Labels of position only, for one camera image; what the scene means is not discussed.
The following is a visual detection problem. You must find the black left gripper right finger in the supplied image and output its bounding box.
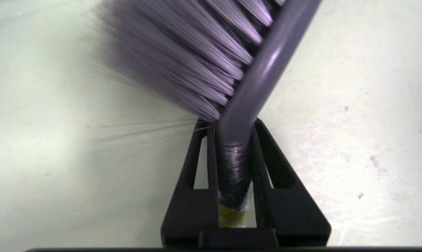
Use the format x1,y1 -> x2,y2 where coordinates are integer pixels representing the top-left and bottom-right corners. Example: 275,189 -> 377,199
250,118 -> 332,247

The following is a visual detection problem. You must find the grey brush with green handle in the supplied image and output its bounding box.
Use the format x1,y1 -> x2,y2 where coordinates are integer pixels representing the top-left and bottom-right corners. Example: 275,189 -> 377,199
88,0 -> 324,229

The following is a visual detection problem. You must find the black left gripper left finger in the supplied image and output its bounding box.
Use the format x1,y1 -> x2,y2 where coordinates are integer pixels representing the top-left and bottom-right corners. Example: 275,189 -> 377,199
161,120 -> 220,247

